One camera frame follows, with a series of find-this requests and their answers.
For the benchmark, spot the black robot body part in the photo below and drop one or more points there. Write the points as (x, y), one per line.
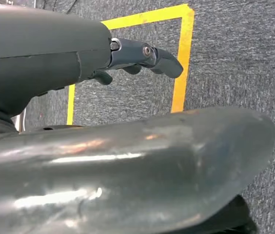
(235, 216)

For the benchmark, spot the yellow floor tape square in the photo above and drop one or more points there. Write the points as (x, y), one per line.
(186, 48)

